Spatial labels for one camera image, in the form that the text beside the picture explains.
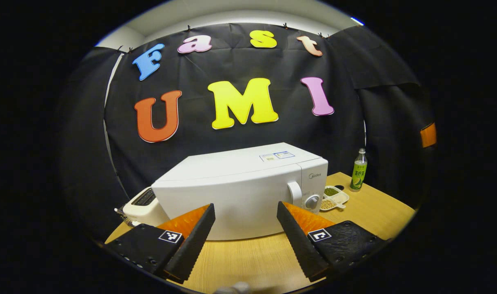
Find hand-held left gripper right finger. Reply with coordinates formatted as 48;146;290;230
277;200;390;283

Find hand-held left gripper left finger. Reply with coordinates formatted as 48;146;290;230
104;203;216;284

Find white microwave oven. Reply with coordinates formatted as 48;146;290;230
151;142;329;241

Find white toaster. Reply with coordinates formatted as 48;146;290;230
122;187;170;227

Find white divided bean dish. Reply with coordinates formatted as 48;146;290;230
320;185;350;212

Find green drink bottle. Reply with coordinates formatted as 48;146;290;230
350;148;368;192

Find metal wire rack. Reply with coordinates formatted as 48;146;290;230
114;207;140;227

